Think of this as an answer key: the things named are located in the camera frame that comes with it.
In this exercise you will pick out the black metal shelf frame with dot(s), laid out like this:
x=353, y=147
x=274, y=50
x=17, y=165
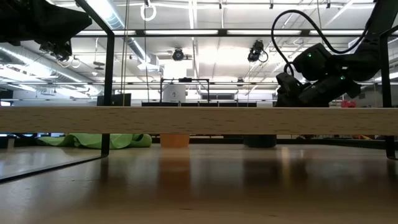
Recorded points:
x=217, y=141

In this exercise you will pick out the silver ceiling duct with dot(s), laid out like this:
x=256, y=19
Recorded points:
x=37, y=67

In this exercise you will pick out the distant black metal frame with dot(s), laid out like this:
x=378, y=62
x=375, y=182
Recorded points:
x=185, y=80

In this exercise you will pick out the green cloth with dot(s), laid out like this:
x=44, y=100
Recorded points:
x=81, y=141

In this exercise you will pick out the white box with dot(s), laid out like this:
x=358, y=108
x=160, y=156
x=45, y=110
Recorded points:
x=174, y=93

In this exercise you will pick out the orange faceted mug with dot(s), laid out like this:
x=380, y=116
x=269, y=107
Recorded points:
x=174, y=141

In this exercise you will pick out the distant black workbench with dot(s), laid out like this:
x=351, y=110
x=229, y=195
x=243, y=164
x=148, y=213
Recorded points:
x=199, y=104

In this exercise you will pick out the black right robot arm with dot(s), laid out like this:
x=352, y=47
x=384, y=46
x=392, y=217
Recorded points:
x=363, y=62

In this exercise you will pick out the wooden shelf with black frame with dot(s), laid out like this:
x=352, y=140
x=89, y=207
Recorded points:
x=199, y=121

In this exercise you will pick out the black hanging camera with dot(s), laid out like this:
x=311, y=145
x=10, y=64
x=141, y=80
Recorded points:
x=256, y=51

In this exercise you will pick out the black ceiling spotlight cluster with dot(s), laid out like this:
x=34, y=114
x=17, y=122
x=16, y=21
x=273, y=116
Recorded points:
x=60, y=53

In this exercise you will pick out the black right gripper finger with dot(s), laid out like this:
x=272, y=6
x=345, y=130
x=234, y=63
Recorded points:
x=287, y=93

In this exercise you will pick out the red framed cart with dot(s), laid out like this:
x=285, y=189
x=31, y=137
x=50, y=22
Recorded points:
x=348, y=104

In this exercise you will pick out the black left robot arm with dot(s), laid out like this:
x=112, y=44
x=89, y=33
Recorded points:
x=37, y=18

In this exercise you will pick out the black monitor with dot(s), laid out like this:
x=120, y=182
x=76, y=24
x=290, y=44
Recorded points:
x=119, y=100

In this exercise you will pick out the round black ceiling device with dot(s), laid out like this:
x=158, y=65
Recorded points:
x=178, y=54

